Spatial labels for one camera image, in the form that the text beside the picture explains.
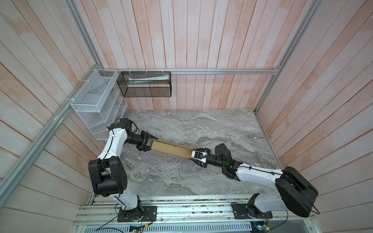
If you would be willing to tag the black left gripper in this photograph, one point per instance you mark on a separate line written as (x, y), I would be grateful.
(142, 146)

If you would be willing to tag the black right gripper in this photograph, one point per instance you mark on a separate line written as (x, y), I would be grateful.
(205, 149)

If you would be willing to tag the brown cardboard box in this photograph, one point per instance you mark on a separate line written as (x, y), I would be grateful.
(171, 148)

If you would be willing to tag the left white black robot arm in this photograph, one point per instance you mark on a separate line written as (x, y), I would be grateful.
(107, 174)

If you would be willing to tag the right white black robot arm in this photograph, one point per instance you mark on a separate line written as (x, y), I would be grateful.
(294, 192)

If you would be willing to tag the white paper in black basket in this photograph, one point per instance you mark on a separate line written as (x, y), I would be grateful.
(163, 79)

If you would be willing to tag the right green circuit board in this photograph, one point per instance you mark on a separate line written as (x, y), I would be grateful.
(258, 228)

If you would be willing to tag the green circuit board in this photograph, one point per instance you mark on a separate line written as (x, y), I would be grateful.
(258, 228)
(135, 229)

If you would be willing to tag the left green circuit board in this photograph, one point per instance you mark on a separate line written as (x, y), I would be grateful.
(135, 229)

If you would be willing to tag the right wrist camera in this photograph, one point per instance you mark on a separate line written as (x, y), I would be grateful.
(201, 153)

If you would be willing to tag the black wire mesh basket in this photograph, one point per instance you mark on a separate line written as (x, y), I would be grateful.
(144, 90)

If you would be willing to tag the white wire mesh shelf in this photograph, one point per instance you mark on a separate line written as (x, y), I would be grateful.
(99, 103)

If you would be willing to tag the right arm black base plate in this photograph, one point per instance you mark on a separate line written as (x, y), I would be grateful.
(246, 211)

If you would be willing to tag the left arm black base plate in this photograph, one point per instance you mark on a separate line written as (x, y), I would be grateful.
(147, 213)

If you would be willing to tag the white slotted cable duct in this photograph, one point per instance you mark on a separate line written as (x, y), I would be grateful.
(202, 227)

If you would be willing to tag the aluminium mounting rail frame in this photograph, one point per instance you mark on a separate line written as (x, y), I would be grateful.
(170, 209)

